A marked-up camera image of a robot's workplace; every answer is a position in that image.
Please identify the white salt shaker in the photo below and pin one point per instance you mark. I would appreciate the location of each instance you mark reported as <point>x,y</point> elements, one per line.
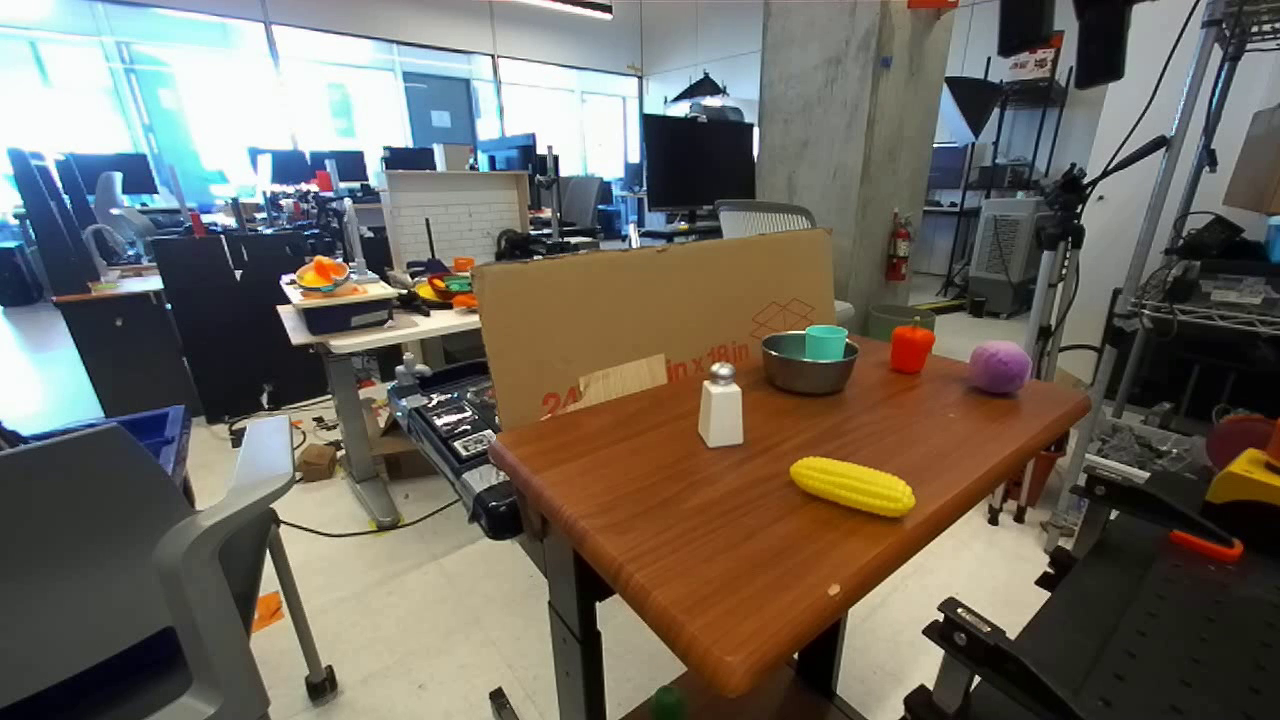
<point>720,408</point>

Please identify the brown cardboard board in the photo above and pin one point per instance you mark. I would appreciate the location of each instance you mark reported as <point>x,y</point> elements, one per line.
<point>626,312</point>

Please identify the grey metal bowl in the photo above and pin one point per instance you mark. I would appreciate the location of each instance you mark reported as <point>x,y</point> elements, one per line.
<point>807,374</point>

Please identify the teal plastic cup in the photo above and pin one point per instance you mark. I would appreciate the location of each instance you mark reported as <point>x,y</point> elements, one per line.
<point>826,347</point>

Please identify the grey chair backrest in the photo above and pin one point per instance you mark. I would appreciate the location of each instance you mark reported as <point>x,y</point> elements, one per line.
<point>761,217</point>

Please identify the large black monitor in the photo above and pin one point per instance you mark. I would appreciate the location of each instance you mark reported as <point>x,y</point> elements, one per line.
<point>698,163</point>

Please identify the pile of colourful toys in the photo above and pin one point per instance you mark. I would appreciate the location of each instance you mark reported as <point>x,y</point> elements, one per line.
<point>446,285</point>

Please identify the white grid panel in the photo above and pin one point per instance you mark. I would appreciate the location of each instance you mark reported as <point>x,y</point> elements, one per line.
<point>450,213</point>

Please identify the yellow toy corn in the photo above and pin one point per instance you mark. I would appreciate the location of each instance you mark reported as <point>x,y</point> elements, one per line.
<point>854,487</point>

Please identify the orange toy pepper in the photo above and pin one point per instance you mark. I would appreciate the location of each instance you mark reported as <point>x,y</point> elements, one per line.
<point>912,348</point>

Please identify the black pendant lamp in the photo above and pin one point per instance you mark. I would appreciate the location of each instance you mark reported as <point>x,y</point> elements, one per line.
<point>700,89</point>

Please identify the red fire extinguisher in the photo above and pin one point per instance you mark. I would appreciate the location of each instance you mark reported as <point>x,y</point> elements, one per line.
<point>901,253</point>

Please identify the white height-adjustable desk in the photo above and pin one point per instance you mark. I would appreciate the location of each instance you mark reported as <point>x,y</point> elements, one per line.
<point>351,401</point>

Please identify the tray with orange toy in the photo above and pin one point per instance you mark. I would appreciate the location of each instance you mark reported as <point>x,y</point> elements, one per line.
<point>338,305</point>

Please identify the purple toy ball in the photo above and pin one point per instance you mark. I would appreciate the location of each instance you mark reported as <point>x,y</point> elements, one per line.
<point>998,370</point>

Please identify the black rolling rack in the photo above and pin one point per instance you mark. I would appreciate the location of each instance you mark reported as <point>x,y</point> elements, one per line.
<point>1003,203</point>

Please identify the dark office cabinet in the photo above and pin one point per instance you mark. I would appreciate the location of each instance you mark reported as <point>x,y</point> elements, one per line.
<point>220,320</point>

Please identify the blue storage bin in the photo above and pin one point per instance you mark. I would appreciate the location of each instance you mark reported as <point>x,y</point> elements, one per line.
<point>156,437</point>

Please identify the dark desk with wood top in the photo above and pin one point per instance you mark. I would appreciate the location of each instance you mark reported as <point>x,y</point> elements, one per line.
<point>122,341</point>

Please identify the black equipment platform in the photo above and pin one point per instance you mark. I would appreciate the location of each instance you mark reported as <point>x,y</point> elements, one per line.
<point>1147,626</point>

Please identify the grey office chair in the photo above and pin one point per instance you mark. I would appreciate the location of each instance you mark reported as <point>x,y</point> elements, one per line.
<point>92,563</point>

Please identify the dark red round object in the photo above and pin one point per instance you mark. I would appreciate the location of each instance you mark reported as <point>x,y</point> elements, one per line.
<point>1243,434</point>

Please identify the yellow plastic tool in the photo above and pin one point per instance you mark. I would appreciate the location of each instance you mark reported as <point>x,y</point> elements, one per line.
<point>1250,478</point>

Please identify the black power strip rail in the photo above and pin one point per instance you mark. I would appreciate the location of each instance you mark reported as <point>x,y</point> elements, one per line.
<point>463,445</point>

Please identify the camera tripod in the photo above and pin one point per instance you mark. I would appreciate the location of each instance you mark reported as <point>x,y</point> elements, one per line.
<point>1058,253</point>

